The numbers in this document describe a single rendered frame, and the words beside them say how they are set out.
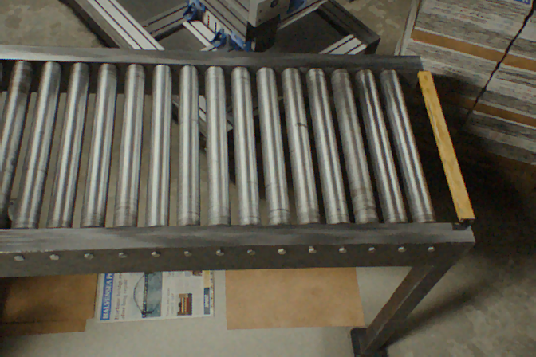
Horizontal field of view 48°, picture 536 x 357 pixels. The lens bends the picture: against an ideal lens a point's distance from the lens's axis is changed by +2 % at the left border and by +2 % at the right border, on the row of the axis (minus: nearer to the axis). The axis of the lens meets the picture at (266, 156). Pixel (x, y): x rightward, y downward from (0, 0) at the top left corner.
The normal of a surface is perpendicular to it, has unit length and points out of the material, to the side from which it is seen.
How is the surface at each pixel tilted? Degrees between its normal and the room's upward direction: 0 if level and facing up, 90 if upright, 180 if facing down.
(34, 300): 0
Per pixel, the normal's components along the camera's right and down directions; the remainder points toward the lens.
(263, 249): 0.07, 0.83
